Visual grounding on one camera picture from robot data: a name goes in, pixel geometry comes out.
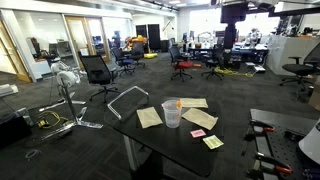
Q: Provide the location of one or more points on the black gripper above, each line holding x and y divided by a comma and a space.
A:
234, 13

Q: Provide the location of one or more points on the orange and white marker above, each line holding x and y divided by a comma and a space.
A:
179, 104

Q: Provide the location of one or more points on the clear plastic measuring cup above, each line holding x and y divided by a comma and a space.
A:
171, 118

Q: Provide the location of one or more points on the dark lab desk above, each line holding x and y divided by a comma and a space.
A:
246, 51

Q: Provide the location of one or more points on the white floor box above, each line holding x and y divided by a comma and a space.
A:
259, 68

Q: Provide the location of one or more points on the white partition counter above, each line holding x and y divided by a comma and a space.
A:
283, 53

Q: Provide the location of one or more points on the red seat office chair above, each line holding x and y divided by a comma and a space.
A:
181, 64

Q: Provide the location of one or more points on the tall black cabinet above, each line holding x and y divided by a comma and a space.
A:
154, 36

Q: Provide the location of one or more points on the black armrest office chair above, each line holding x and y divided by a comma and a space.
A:
300, 69

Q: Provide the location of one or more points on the yellow floor object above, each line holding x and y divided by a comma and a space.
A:
150, 55

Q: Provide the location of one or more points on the large beige paper napkin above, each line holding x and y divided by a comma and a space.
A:
200, 118

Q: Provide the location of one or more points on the narrow black cabinet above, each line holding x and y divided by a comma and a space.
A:
141, 31

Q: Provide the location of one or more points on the orange yellow machine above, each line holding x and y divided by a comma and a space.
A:
138, 40

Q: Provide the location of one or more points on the dark office chair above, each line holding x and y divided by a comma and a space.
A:
137, 53

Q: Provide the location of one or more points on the pink sugar packet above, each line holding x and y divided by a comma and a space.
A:
198, 133

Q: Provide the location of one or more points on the cardboard box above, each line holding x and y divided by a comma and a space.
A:
315, 96

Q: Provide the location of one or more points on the pale yellow printed packet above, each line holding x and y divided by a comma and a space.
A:
212, 142

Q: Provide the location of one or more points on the blue seat office chair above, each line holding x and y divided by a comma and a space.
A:
124, 61

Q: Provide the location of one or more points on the black perforated breadboard table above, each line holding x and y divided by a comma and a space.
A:
283, 146

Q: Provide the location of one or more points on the black mesh office chair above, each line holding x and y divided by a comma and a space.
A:
96, 71

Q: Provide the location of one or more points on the wooden framed glass double door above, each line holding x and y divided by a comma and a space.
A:
85, 36

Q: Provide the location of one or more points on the white table leg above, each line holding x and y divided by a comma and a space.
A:
130, 153

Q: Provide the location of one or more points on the silver tripod with white heads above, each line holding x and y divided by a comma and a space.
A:
68, 96

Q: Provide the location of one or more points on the white flat device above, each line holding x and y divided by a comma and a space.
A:
8, 90

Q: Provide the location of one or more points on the black box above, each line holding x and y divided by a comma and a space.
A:
13, 131

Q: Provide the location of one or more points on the mesh chair back silver frame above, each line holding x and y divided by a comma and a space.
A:
128, 101

